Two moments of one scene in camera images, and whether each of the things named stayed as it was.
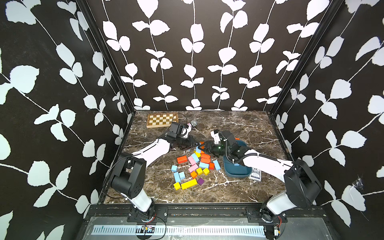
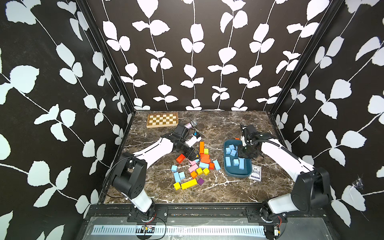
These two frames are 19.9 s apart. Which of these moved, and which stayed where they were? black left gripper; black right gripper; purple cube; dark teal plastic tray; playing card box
Moved: black left gripper; black right gripper
Stayed: dark teal plastic tray; playing card box; purple cube
